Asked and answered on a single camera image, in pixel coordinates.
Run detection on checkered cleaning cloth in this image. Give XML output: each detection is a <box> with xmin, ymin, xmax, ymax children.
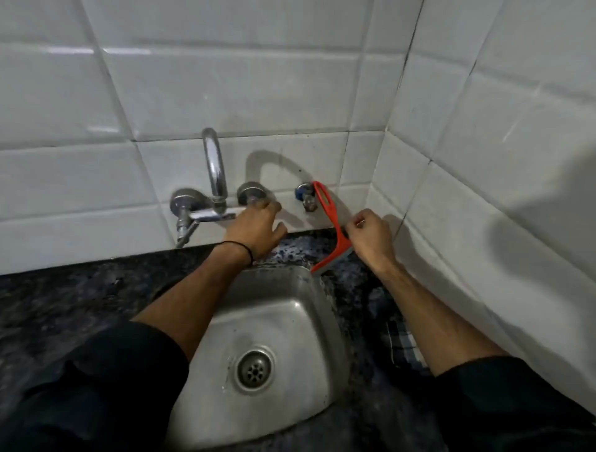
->
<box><xmin>379</xmin><ymin>316</ymin><xmax>429</xmax><ymax>373</ymax></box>

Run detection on orange squeegee with grey blade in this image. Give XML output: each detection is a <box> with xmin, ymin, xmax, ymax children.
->
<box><xmin>309</xmin><ymin>180</ymin><xmax>354</xmax><ymax>276</ymax></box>

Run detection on person's right forearm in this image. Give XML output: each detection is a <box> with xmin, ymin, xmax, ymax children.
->
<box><xmin>372</xmin><ymin>260</ymin><xmax>509</xmax><ymax>377</ymax></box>

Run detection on person's right dark sleeve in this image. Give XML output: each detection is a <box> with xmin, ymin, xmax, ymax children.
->
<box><xmin>433</xmin><ymin>356</ymin><xmax>596</xmax><ymax>452</ymax></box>

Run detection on person's left forearm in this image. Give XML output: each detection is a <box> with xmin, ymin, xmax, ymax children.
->
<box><xmin>132</xmin><ymin>244</ymin><xmax>255</xmax><ymax>363</ymax></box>

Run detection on stainless steel sink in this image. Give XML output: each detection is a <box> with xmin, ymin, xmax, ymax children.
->
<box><xmin>165</xmin><ymin>265</ymin><xmax>350</xmax><ymax>450</ymax></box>

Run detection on person's left hand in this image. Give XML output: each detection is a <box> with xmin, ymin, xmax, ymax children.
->
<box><xmin>221</xmin><ymin>199</ymin><xmax>289</xmax><ymax>266</ymax></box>

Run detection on person's dark sleeve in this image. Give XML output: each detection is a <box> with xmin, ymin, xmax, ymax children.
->
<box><xmin>0</xmin><ymin>320</ymin><xmax>189</xmax><ymax>452</ymax></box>
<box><xmin>433</xmin><ymin>356</ymin><xmax>596</xmax><ymax>452</ymax></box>

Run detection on person's left dark sleeve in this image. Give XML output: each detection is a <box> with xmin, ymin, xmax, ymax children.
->
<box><xmin>0</xmin><ymin>320</ymin><xmax>189</xmax><ymax>452</ymax></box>

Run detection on small blue-capped wall tap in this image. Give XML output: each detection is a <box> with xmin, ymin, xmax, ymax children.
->
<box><xmin>294</xmin><ymin>182</ymin><xmax>320</xmax><ymax>214</ymax></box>

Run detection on black wrist band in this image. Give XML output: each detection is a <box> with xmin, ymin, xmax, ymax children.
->
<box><xmin>222</xmin><ymin>240</ymin><xmax>255</xmax><ymax>267</ymax></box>

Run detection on chrome wall faucet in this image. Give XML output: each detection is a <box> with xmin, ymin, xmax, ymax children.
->
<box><xmin>169</xmin><ymin>127</ymin><xmax>271</xmax><ymax>250</ymax></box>

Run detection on person's right hand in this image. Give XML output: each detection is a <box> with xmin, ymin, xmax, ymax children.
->
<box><xmin>345</xmin><ymin>208</ymin><xmax>397</xmax><ymax>276</ymax></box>

